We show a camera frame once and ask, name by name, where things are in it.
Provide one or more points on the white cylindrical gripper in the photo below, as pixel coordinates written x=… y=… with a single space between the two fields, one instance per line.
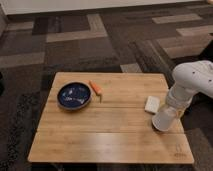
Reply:
x=179 y=97

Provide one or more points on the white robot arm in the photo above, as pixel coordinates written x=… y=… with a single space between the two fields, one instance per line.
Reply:
x=190 y=78

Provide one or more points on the white eraser block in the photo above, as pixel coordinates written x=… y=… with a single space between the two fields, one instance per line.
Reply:
x=152 y=104

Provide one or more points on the wooden folding table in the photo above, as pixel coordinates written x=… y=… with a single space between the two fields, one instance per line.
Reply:
x=112 y=129

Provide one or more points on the orange toy carrot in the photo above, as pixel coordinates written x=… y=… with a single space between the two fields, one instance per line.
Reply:
x=96 y=89

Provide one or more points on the dark blue bowl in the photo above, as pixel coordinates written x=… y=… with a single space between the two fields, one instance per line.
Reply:
x=74 y=96

